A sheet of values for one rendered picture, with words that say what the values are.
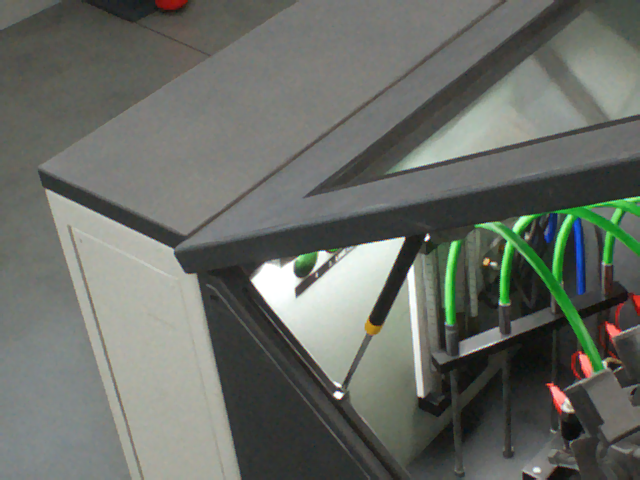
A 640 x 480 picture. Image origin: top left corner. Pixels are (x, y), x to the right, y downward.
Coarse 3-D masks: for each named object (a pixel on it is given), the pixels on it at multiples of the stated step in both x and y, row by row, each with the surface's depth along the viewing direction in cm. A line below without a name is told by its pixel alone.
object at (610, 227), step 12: (528, 216) 167; (576, 216) 161; (588, 216) 160; (600, 216) 159; (516, 228) 170; (612, 228) 158; (624, 240) 158; (636, 240) 158; (504, 252) 174; (636, 252) 158; (504, 264) 175; (504, 276) 177; (504, 288) 178; (504, 300) 180; (504, 312) 181; (504, 324) 182
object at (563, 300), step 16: (480, 224) 156; (496, 224) 153; (512, 240) 150; (528, 256) 148; (448, 272) 171; (544, 272) 146; (448, 288) 173; (560, 288) 145; (448, 304) 176; (560, 304) 145; (448, 320) 178; (576, 320) 144; (592, 352) 143; (592, 368) 144
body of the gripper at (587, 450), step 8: (576, 440) 142; (584, 440) 142; (592, 440) 142; (600, 440) 141; (576, 448) 142; (584, 448) 142; (592, 448) 142; (600, 448) 138; (576, 456) 142; (584, 456) 142; (592, 456) 141; (600, 456) 137; (584, 464) 141; (592, 464) 141; (584, 472) 141; (592, 472) 141; (600, 472) 141
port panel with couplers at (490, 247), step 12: (480, 228) 192; (480, 240) 194; (492, 240) 197; (504, 240) 200; (480, 252) 195; (492, 252) 198; (480, 264) 197; (492, 264) 196; (480, 276) 198; (492, 276) 201; (480, 288) 199
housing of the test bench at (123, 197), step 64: (320, 0) 189; (384, 0) 187; (448, 0) 185; (256, 64) 176; (320, 64) 174; (384, 64) 172; (128, 128) 166; (192, 128) 164; (256, 128) 162; (320, 128) 160; (64, 192) 159; (128, 192) 153; (192, 192) 152; (128, 256) 157; (128, 320) 167; (192, 320) 155; (128, 384) 178; (192, 384) 165; (128, 448) 191; (192, 448) 176
